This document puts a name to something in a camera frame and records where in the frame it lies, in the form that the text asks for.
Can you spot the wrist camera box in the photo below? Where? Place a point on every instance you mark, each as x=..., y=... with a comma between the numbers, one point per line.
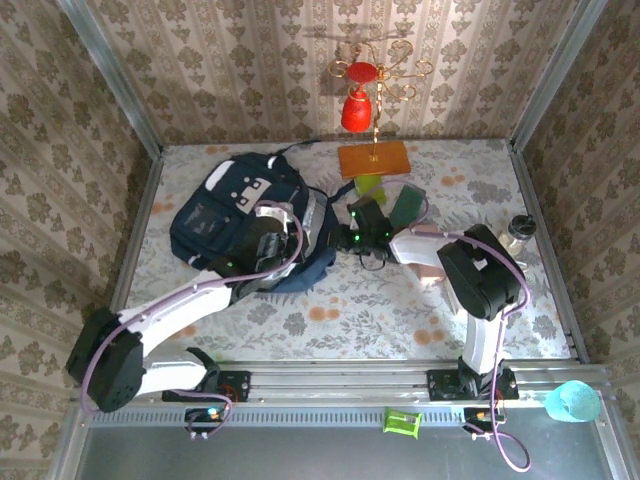
x=272, y=216
x=364, y=205

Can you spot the dark green pencil case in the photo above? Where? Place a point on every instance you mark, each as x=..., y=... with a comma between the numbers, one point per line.
x=407, y=205

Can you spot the metal frame post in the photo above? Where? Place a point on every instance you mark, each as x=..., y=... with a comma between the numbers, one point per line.
x=115, y=85
x=555, y=70

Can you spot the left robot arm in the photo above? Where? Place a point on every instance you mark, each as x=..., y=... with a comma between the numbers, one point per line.
x=170, y=310

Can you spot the small glass bottle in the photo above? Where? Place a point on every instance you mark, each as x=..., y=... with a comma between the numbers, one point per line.
x=517, y=235

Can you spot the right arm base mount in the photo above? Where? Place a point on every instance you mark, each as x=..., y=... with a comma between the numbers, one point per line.
x=442, y=385

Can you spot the left connector board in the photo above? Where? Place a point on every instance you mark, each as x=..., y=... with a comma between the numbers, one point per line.
x=205, y=415

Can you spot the red hanging cup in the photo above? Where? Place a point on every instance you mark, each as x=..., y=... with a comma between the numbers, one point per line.
x=362, y=71
x=356, y=115

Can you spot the right table side rail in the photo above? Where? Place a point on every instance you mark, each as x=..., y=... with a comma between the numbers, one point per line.
x=531, y=200

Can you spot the green packet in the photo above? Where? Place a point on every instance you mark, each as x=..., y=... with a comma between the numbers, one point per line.
x=401, y=422

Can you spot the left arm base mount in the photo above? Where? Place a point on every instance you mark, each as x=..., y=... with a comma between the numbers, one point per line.
x=235, y=387

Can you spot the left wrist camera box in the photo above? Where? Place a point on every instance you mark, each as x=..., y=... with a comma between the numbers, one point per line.
x=272, y=216

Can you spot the left table side rail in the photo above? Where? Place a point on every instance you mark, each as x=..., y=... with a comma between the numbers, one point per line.
x=135, y=240

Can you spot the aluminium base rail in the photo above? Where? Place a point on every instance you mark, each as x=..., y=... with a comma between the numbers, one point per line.
x=340, y=380

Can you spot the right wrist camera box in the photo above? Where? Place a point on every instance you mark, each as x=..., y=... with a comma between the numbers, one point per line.
x=364, y=205

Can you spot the table side rail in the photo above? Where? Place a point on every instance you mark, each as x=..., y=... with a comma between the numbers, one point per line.
x=531, y=200
x=135, y=240

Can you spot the left metal frame post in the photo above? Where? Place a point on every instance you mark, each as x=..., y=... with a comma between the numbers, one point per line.
x=115, y=85

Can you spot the light green box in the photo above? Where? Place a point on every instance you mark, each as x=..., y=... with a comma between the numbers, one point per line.
x=369, y=186

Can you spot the right connector board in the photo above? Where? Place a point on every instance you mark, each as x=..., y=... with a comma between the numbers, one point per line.
x=480, y=416

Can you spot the connector board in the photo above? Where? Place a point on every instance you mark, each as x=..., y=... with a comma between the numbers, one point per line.
x=480, y=416
x=205, y=415

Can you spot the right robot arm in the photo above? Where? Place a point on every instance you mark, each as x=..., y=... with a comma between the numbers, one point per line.
x=475, y=270

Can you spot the navy blue backpack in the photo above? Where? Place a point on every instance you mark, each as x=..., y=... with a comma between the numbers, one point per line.
x=220, y=220

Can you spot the right metal frame post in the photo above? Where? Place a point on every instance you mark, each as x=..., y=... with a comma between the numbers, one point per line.
x=555, y=70

